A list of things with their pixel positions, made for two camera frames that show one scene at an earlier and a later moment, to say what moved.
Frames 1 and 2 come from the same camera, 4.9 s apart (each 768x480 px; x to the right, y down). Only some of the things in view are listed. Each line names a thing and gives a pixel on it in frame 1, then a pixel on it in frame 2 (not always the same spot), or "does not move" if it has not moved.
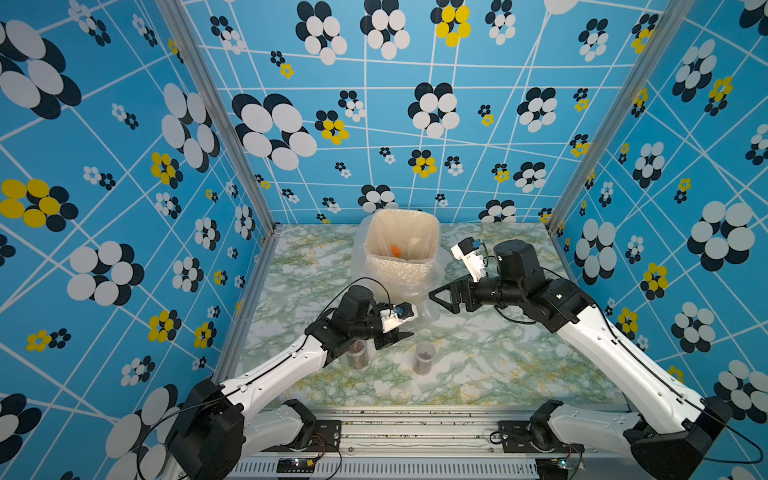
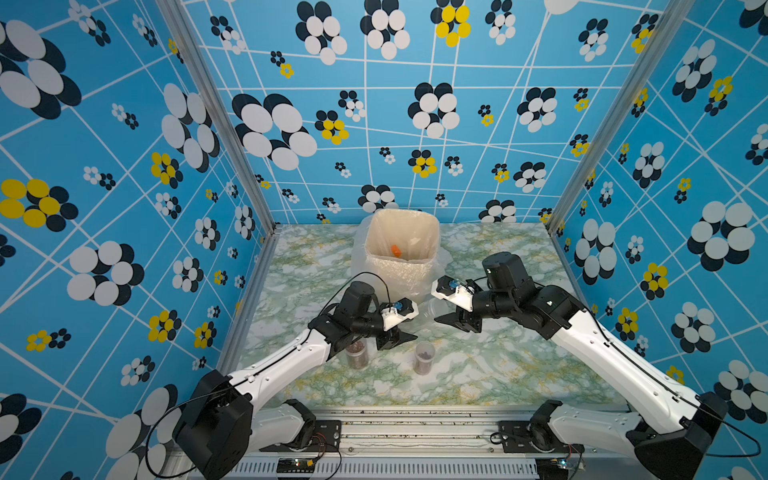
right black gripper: [455, 288] → [463, 320]
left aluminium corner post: [221, 110] does not move
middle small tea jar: [424, 355] does not move
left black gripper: [390, 338] does not move
